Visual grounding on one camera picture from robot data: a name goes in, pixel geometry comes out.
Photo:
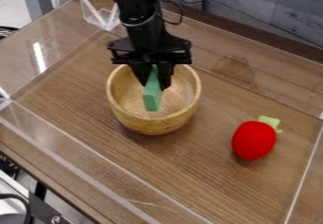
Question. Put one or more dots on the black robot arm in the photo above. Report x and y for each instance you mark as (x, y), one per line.
(143, 21)

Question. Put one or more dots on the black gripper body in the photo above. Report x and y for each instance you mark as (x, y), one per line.
(171, 49)

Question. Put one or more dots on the red plush strawberry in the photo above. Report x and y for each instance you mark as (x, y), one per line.
(255, 137)

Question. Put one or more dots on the green foam stick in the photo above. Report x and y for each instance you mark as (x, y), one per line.
(152, 92)

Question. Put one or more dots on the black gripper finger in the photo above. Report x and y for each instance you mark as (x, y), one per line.
(141, 70)
(164, 75)

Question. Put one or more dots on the light wooden bowl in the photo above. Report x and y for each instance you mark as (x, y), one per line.
(179, 101)

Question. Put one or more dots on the clear acrylic corner bracket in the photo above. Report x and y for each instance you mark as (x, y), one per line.
(103, 18)

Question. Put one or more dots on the clear acrylic enclosure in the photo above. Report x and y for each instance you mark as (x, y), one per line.
(181, 177)

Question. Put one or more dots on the black metal bracket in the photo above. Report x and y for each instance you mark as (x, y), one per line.
(43, 212)

